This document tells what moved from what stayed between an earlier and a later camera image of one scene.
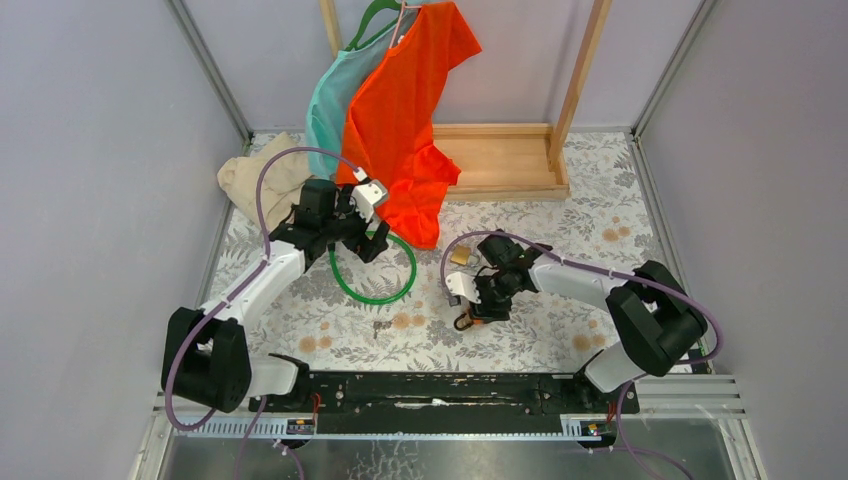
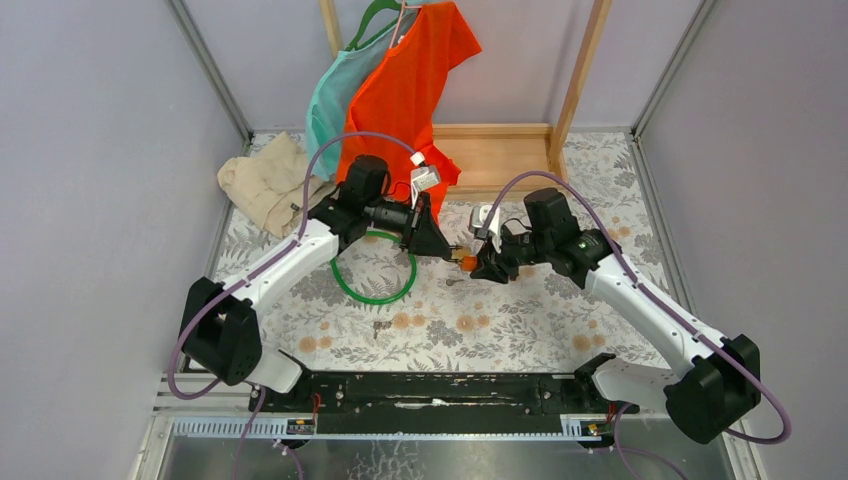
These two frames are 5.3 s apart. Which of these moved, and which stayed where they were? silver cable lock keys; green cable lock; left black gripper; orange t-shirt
Moved: left black gripper
Stayed: orange t-shirt; silver cable lock keys; green cable lock
